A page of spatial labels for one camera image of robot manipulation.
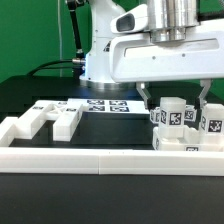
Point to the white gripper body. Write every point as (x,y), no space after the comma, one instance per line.
(167,41)

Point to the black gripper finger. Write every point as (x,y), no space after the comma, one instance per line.
(144,93)
(200,101)

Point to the white chair seat part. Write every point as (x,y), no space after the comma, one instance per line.
(192,140)

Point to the white U-shaped fence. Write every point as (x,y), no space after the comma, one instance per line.
(103,162)

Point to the white marker base plate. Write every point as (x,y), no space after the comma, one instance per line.
(110,106)

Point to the white chair back frame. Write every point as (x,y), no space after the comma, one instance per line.
(64,115)

